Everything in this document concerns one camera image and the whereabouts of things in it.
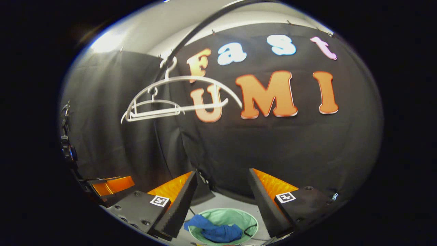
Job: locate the small ceiling light panel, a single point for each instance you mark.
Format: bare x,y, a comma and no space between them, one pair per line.
106,42

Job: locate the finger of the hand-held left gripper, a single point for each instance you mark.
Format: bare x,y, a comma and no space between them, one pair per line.
112,186

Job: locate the green laundry hamper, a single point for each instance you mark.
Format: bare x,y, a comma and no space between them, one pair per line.
232,217

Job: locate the white hanger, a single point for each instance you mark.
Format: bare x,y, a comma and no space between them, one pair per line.
160,101
191,78

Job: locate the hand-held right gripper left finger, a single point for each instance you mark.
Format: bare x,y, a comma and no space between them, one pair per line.
181,205

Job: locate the black clothes rack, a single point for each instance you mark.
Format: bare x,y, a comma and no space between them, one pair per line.
187,37

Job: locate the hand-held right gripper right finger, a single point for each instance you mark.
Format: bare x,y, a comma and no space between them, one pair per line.
264,205

